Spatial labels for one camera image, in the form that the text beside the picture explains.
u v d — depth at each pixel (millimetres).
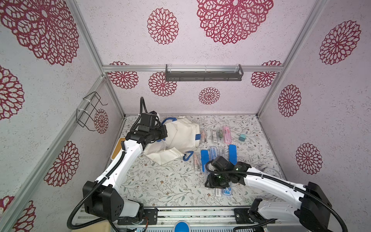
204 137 1058
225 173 600
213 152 975
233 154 973
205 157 977
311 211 387
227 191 814
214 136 1060
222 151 978
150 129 600
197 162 925
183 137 1001
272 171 857
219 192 814
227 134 1066
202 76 861
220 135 1062
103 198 395
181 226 702
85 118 763
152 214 746
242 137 1052
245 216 727
